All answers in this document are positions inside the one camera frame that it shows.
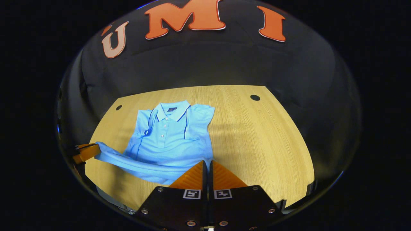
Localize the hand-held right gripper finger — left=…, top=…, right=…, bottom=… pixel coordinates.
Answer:
left=135, top=160, right=208, bottom=231
left=209, top=160, right=283, bottom=231

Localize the black backdrop cloth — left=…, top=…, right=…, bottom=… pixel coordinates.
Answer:
left=56, top=0, right=362, bottom=193

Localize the light blue T-shirt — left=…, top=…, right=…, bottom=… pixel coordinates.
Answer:
left=94, top=100, right=215, bottom=185

